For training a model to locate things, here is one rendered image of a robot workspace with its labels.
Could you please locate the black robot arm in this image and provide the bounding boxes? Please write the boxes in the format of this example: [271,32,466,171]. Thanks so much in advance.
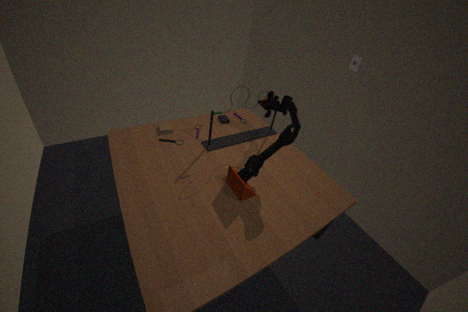
[237,95,301,183]

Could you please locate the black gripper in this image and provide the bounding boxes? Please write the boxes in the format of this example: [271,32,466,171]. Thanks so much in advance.
[258,91,279,118]

